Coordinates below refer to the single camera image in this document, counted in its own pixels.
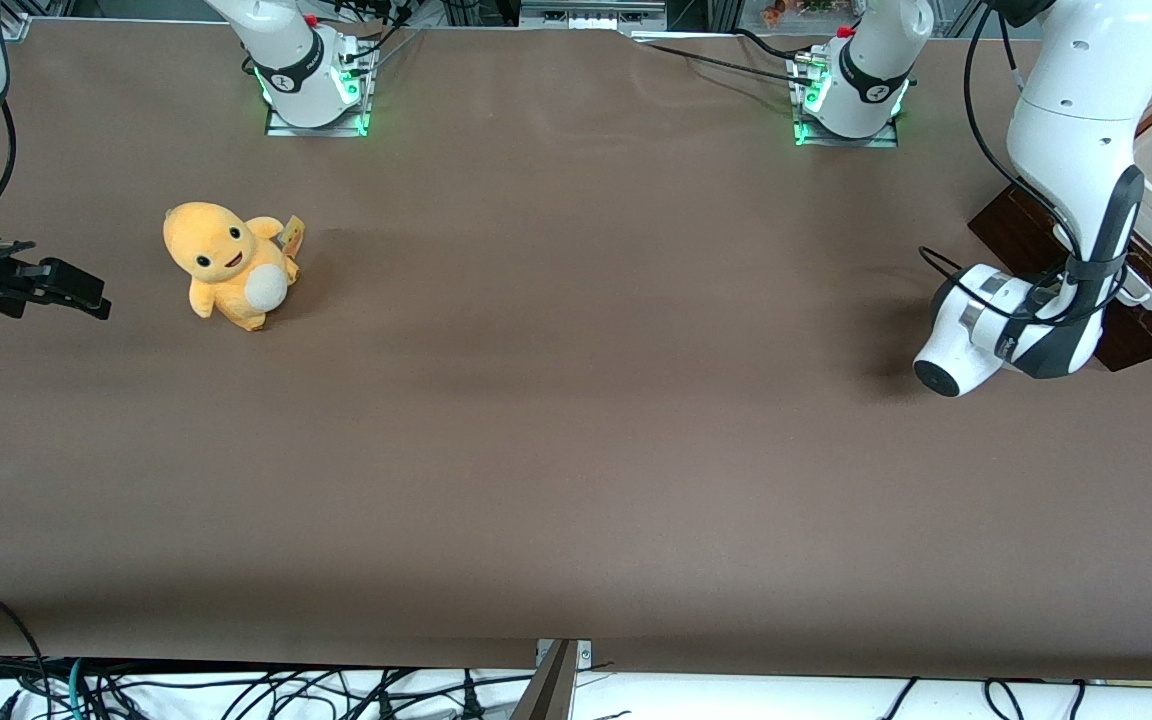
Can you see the brown wooden drawer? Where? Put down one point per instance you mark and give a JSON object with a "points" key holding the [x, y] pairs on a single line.
{"points": [[1141, 345]]}

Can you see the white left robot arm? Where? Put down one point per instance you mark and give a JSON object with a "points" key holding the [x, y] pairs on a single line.
{"points": [[1066, 130]]}

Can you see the orange plush toy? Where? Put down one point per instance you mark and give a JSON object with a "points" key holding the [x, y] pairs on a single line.
{"points": [[226, 265]]}

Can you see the grey box behind table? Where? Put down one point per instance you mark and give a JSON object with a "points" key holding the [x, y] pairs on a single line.
{"points": [[591, 14]]}

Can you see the metal table edge bracket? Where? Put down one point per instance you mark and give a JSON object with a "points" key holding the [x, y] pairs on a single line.
{"points": [[551, 690]]}

